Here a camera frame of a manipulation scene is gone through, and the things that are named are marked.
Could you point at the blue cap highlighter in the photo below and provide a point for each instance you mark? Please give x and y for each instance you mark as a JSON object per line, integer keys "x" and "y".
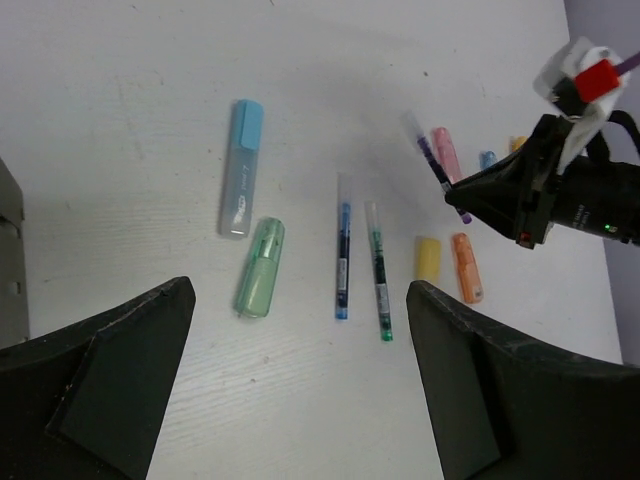
{"x": 241, "y": 168}

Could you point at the pink correction tape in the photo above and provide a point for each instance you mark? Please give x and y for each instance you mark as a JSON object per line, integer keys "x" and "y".
{"x": 446, "y": 153}

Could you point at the green correction tape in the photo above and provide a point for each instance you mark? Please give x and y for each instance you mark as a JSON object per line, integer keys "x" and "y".
{"x": 256, "y": 290}

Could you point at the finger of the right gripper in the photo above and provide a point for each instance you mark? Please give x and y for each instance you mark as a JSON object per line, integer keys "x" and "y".
{"x": 509, "y": 179}
{"x": 499, "y": 210}

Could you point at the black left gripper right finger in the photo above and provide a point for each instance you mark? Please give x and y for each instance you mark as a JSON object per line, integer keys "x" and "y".
{"x": 505, "y": 405}

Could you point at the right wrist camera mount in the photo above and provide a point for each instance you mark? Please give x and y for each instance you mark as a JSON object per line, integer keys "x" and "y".
{"x": 583, "y": 82}

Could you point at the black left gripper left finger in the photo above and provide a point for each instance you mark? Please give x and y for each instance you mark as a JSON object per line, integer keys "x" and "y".
{"x": 88, "y": 401}

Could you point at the orange cap highlighter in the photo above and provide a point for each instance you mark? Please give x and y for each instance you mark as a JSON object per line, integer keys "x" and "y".
{"x": 517, "y": 142}

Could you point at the blue correction tape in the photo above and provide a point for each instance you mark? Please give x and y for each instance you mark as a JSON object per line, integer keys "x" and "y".
{"x": 487, "y": 159}

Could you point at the green ink pen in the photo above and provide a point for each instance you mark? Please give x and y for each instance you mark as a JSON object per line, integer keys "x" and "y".
{"x": 379, "y": 271}

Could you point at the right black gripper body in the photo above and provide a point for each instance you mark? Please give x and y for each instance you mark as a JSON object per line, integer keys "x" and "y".
{"x": 592, "y": 194}

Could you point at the purple ink pen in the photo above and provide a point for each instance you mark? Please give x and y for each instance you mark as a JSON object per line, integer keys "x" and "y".
{"x": 419, "y": 139}

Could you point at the black slotted organizer box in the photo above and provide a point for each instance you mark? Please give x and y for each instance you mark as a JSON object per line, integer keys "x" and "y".
{"x": 14, "y": 297}

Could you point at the blue ink pen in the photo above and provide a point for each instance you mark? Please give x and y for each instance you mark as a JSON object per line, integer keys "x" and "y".
{"x": 343, "y": 246}

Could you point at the yellow cap highlighter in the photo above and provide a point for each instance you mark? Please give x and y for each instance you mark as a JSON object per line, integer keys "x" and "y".
{"x": 427, "y": 260}

